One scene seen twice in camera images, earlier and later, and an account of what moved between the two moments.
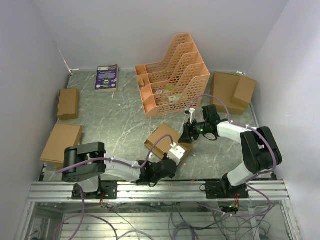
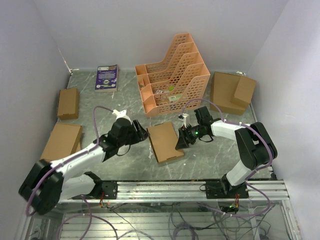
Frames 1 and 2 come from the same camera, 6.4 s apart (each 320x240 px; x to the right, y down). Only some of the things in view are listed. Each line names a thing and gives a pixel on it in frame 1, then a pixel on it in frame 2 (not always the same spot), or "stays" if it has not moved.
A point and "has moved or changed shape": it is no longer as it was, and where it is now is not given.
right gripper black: [188, 129] stays
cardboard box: [162, 146] has moved or changed shape
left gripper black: [165, 156] to [141, 134]
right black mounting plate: [223, 189] stays
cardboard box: [65, 136] stays
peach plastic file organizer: [169, 86] stays
